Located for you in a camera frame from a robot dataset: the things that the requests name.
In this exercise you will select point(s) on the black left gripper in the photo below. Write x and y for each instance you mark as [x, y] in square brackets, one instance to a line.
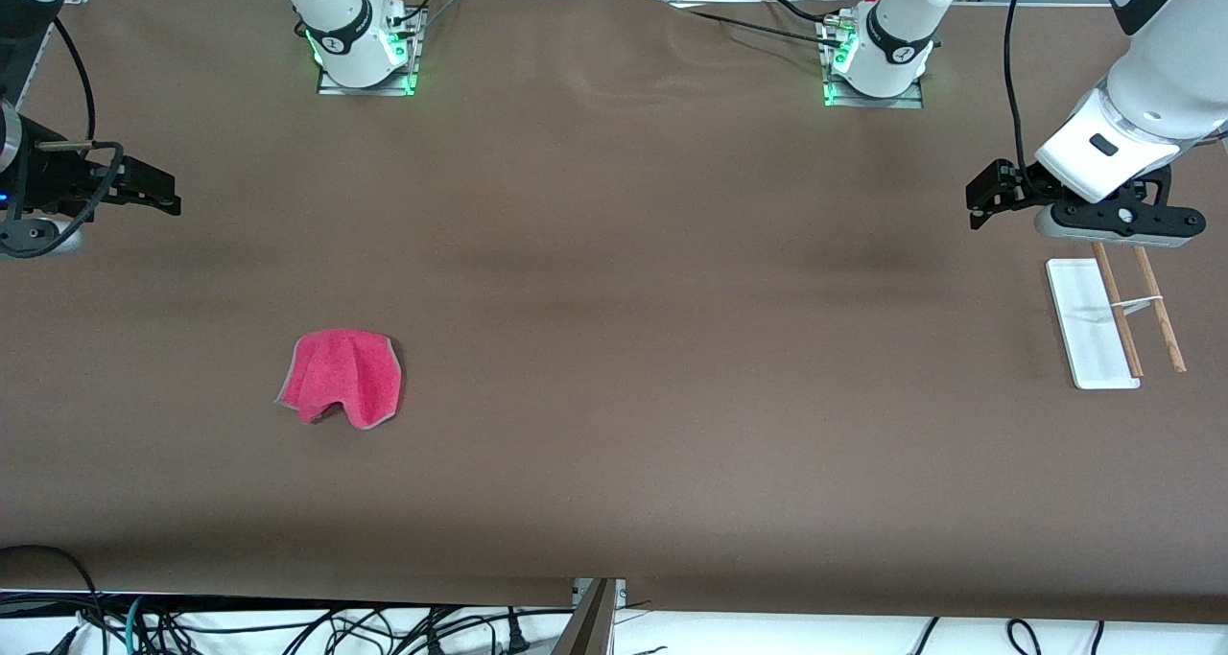
[1025, 189]

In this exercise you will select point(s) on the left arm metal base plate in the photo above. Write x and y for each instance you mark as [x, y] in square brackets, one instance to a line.
[911, 102]

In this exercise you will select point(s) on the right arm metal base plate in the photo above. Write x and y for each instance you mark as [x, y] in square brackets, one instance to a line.
[326, 86]

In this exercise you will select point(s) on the pink towel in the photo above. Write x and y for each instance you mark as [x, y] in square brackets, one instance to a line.
[336, 372]

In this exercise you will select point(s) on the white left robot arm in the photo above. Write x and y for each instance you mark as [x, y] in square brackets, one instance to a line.
[1161, 80]

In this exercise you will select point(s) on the metal table frame bracket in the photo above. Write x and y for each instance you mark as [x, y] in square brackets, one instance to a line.
[593, 621]

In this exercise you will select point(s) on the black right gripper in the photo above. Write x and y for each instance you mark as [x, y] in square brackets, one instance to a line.
[50, 177]

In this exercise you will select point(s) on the wooden chopsticks pair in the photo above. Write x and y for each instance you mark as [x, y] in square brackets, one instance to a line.
[1084, 329]

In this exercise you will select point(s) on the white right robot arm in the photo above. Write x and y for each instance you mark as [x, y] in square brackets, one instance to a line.
[345, 22]

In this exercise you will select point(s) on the brown table cover sheet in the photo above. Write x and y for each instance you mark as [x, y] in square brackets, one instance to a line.
[614, 348]

